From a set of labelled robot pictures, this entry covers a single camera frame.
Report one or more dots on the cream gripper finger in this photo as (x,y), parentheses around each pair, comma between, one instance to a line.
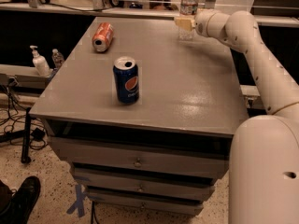
(185,23)

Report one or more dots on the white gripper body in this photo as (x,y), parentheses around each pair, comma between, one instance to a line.
(201,24)

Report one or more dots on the clear plastic water bottle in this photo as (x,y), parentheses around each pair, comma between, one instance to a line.
(187,7)

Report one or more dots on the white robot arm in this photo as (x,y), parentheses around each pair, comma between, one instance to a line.
(264,155)

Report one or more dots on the blue pepsi can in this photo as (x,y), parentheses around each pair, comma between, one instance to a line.
(125,72)

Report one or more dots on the orange soda can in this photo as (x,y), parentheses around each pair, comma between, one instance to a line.
(103,37)

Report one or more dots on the small clear bottle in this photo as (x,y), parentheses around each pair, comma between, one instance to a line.
(58,58)

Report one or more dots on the white pump dispenser bottle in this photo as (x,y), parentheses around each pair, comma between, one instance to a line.
(40,62)

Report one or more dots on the grey drawer cabinet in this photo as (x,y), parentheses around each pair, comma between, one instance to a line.
(166,150)

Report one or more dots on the black stand leg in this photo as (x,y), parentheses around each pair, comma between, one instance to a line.
(26,138)

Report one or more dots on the black shoe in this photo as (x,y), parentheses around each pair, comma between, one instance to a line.
(15,208)

